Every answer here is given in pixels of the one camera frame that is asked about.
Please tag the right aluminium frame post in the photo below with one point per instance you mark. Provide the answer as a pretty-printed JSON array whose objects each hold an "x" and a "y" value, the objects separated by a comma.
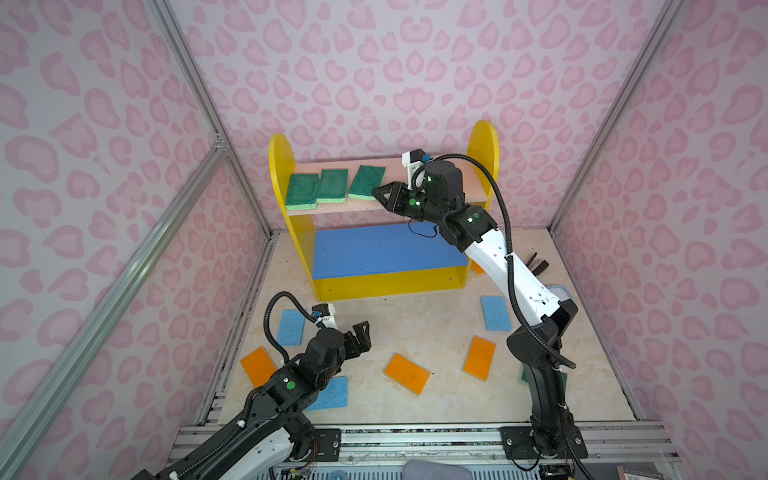
[{"x": 670, "y": 15}]

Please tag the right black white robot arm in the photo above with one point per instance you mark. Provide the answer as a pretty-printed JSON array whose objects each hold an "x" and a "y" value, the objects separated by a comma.
[{"x": 435, "y": 194}]

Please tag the orange sponge right centre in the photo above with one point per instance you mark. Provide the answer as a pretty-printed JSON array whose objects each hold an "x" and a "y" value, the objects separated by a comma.
[{"x": 479, "y": 358}]

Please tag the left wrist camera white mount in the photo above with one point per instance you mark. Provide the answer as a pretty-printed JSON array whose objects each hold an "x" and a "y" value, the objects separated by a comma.
[{"x": 324, "y": 315}]

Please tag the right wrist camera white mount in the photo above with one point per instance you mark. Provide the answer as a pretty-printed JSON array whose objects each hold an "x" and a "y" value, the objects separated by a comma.
[{"x": 412, "y": 161}]

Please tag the orange sponge left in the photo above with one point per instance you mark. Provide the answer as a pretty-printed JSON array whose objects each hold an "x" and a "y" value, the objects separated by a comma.
[{"x": 258, "y": 367}]

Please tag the small blue white clock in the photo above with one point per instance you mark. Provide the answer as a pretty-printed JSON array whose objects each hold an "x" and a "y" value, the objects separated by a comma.
[{"x": 560, "y": 291}]

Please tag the green sponge near right arm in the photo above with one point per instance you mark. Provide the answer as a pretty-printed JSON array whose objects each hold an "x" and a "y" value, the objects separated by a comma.
[{"x": 527, "y": 372}]

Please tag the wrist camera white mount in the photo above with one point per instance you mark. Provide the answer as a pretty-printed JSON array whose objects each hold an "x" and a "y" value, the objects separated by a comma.
[
  {"x": 412, "y": 161},
  {"x": 324, "y": 315}
]

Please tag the left aluminium frame beam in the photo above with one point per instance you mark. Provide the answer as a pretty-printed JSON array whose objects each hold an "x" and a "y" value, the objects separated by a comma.
[{"x": 39, "y": 413}]

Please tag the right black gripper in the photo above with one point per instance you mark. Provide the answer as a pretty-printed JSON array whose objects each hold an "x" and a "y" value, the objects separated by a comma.
[{"x": 398, "y": 198}]

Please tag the blue sponge front left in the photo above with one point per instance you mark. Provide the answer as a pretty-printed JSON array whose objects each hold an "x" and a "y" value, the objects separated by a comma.
[{"x": 334, "y": 396}]

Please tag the blue sponge far left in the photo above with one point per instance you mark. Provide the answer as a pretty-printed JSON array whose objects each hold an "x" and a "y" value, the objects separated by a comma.
[{"x": 291, "y": 328}]

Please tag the orange sponge beside shelf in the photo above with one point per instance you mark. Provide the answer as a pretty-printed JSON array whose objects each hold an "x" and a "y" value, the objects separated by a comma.
[{"x": 477, "y": 268}]

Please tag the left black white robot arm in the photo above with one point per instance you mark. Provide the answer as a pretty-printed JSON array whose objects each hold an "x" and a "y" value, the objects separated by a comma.
[{"x": 272, "y": 428}]

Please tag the green sponge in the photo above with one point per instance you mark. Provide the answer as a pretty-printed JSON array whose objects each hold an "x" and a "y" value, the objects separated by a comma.
[
  {"x": 366, "y": 180},
  {"x": 332, "y": 188},
  {"x": 302, "y": 192}
]

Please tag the black clip tool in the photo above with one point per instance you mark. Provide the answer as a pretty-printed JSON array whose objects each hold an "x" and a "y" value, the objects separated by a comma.
[{"x": 536, "y": 264}]

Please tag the blue sponge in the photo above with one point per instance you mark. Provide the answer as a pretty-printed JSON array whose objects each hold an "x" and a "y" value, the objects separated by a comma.
[
  {"x": 291, "y": 328},
  {"x": 495, "y": 314},
  {"x": 334, "y": 396}
]

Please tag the blue sponge right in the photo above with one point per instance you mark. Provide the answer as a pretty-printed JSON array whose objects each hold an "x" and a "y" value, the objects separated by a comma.
[{"x": 495, "y": 314}]

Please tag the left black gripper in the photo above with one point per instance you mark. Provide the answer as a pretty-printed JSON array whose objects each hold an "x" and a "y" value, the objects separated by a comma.
[{"x": 355, "y": 349}]

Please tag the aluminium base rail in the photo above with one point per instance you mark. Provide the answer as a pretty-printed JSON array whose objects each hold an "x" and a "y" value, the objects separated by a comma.
[{"x": 600, "y": 449}]

